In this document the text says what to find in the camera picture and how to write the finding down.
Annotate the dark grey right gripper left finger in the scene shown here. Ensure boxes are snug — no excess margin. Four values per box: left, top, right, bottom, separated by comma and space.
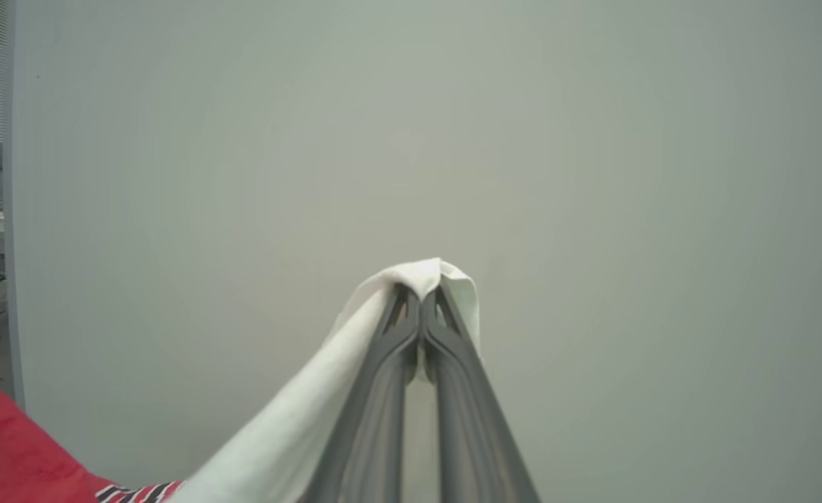
301, 283, 422, 503

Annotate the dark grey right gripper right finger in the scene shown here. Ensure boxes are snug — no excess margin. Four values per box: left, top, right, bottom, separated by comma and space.
421, 278, 541, 503

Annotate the red and white garment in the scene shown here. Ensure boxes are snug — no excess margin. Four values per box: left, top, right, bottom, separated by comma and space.
0, 257, 483, 503

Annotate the white backdrop panel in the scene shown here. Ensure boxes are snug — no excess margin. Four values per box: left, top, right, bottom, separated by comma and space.
4, 0, 822, 503

